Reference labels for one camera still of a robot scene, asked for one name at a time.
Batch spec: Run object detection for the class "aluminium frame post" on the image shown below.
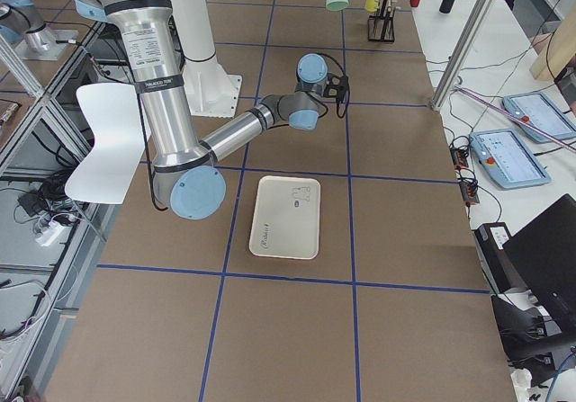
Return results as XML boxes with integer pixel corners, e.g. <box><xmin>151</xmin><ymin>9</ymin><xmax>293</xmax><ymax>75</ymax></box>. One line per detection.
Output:
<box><xmin>430</xmin><ymin>0</ymin><xmax>495</xmax><ymax>112</ymax></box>

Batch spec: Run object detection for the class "near teach pendant tablet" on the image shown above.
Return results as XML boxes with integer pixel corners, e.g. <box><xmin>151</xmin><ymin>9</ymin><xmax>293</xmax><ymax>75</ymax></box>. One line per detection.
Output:
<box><xmin>469</xmin><ymin>129</ymin><xmax>552</xmax><ymax>189</ymax></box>

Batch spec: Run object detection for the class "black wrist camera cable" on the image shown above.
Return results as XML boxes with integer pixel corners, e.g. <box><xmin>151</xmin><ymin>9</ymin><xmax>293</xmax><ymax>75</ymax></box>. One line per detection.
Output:
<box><xmin>314</xmin><ymin>52</ymin><xmax>351</xmax><ymax>119</ymax></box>

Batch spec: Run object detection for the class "black wire cup rack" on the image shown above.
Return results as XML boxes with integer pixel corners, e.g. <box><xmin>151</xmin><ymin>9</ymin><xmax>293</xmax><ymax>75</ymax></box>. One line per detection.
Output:
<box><xmin>367</xmin><ymin>0</ymin><xmax>397</xmax><ymax>43</ymax></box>

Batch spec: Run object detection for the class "far teach pendant tablet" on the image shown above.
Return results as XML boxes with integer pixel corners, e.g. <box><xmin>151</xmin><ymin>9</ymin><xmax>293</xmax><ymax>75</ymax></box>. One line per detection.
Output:
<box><xmin>502</xmin><ymin>92</ymin><xmax>575</xmax><ymax>140</ymax></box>

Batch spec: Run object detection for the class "white plastic chair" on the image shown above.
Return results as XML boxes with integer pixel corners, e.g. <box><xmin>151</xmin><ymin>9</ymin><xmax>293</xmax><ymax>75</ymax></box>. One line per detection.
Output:
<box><xmin>65</xmin><ymin>83</ymin><xmax>150</xmax><ymax>204</ymax></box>

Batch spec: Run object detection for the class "yellow cup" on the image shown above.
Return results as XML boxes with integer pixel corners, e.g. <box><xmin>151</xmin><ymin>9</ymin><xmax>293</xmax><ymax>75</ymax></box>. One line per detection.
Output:
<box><xmin>364</xmin><ymin>0</ymin><xmax>380</xmax><ymax>13</ymax></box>

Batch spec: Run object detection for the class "teach pendant tablet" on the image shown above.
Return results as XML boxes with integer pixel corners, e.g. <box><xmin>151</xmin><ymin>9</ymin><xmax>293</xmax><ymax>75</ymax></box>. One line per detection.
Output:
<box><xmin>469</xmin><ymin>129</ymin><xmax>552</xmax><ymax>189</ymax></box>
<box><xmin>502</xmin><ymin>92</ymin><xmax>575</xmax><ymax>140</ymax></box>

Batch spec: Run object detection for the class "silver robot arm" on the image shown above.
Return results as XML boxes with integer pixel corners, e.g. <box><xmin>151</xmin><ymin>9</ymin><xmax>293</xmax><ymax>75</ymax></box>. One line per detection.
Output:
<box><xmin>75</xmin><ymin>0</ymin><xmax>329</xmax><ymax>219</ymax></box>

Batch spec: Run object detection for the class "reacher grabber stick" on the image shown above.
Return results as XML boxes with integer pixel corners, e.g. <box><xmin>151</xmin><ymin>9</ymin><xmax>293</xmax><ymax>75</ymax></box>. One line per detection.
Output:
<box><xmin>456</xmin><ymin>85</ymin><xmax>575</xmax><ymax>152</ymax></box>

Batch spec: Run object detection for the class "white rabbit tray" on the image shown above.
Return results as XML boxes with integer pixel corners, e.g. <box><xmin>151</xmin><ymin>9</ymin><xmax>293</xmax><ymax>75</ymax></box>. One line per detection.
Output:
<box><xmin>248</xmin><ymin>175</ymin><xmax>320</xmax><ymax>260</ymax></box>

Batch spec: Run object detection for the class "black laptop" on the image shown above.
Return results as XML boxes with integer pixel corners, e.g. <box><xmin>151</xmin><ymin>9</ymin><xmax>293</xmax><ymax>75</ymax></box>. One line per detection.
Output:
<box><xmin>504</xmin><ymin>193</ymin><xmax>575</xmax><ymax>330</ymax></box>

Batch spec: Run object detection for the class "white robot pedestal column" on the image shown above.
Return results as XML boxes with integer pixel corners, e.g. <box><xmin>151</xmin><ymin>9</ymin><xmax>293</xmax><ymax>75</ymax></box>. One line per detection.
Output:
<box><xmin>171</xmin><ymin>0</ymin><xmax>242</xmax><ymax>118</ymax></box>

